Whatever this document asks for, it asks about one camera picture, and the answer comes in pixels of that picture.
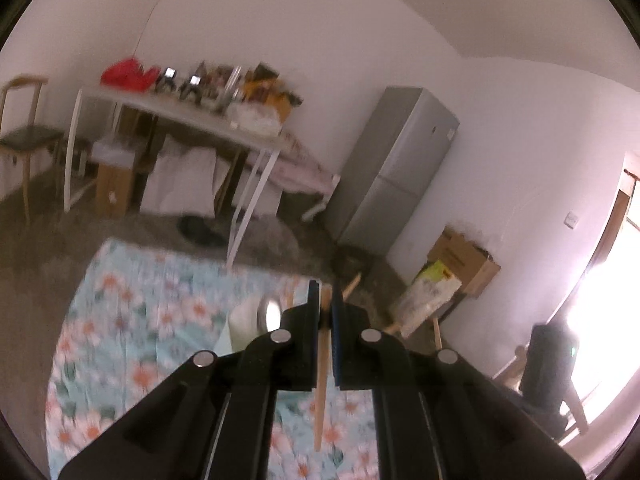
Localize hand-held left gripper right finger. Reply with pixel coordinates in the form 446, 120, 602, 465
330, 280, 586, 480

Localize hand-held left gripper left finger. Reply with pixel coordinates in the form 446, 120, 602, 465
57, 279, 322, 480

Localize mint green utensil basket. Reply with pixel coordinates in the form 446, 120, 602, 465
214, 317, 237, 357

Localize metal ladle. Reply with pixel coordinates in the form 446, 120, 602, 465
256, 296, 283, 333

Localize dark round bin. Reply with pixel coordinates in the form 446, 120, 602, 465
331, 246, 374, 282

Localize white plastic ladle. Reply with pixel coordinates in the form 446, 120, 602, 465
227, 297, 266, 353

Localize yellow and white bag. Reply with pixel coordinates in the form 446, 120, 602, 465
392, 259, 462, 339

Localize pink bedding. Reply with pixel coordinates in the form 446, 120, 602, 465
244, 142, 337, 222

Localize large cardboard box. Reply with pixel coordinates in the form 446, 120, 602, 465
427, 227, 502, 299

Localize grey refrigerator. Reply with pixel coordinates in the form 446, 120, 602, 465
322, 86, 460, 259

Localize white sack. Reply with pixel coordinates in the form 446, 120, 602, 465
140, 134, 219, 217

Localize floral tablecloth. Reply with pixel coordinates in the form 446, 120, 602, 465
45, 239, 381, 480

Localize clear plastic bag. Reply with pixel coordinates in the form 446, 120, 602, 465
227, 102, 284, 137

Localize white table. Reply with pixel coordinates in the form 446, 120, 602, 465
62, 85, 297, 267

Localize brown clutter heap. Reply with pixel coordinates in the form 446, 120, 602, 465
242, 62, 304, 122

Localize small cardboard box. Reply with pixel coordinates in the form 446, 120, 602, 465
96, 162, 137, 219

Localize clear bottle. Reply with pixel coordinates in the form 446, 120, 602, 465
221, 64, 244, 112

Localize light wooden chair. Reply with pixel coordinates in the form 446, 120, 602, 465
492, 345, 591, 448

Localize white flat box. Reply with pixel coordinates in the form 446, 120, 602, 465
92, 137, 144, 169

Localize black device with screen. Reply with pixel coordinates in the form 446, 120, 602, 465
154, 66, 177, 94
179, 61, 207, 104

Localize red plastic bag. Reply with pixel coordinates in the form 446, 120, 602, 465
100, 57, 161, 92

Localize wooden chair with dark seat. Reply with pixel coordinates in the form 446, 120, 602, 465
0, 76, 66, 224

